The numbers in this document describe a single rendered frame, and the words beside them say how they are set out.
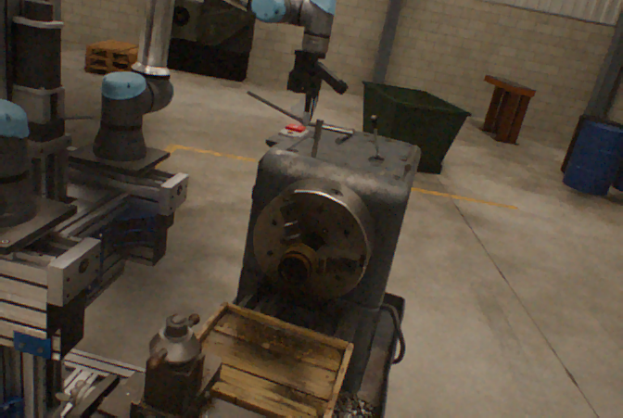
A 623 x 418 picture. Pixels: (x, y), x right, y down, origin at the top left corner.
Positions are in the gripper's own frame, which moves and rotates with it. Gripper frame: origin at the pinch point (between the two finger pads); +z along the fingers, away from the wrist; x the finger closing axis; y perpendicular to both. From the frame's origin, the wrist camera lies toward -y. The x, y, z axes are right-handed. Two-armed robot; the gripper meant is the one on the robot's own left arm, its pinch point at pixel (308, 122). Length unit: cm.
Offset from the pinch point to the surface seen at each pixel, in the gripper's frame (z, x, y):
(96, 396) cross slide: 38, 80, 10
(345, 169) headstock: 9.9, 3.4, -14.1
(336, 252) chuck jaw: 24.9, 26.0, -19.8
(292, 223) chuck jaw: 19.1, 29.4, -7.8
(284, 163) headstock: 11.9, 6.6, 3.3
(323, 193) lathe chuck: 11.4, 23.2, -12.7
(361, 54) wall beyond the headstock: 48, -973, 146
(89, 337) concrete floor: 135, -31, 95
